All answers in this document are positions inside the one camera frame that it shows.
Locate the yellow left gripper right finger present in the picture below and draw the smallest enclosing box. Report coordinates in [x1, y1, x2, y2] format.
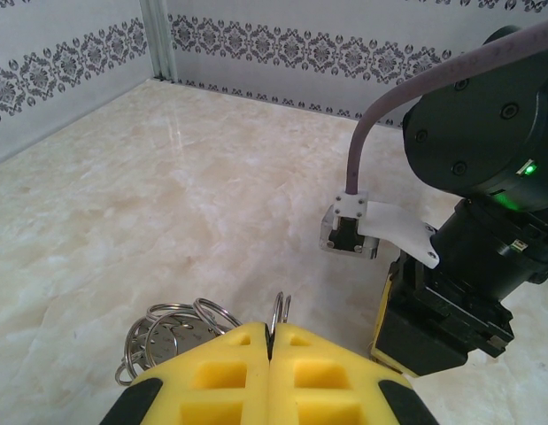
[268, 324, 438, 425]

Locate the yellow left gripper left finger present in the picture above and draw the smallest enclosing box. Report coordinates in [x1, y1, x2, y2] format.
[103, 321, 274, 425]

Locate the silver split key ring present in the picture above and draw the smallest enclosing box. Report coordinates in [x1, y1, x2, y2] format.
[145, 301, 199, 328]
[115, 359, 137, 386]
[272, 290, 296, 331]
[124, 316, 158, 371]
[192, 297, 244, 332]

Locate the silver metal key plate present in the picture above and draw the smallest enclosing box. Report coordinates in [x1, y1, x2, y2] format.
[147, 316, 208, 371]

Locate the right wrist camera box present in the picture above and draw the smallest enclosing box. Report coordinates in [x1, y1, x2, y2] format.
[318, 189, 442, 270]

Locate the aluminium frame post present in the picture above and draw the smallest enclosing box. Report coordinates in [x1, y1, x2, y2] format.
[138, 0, 176, 84]

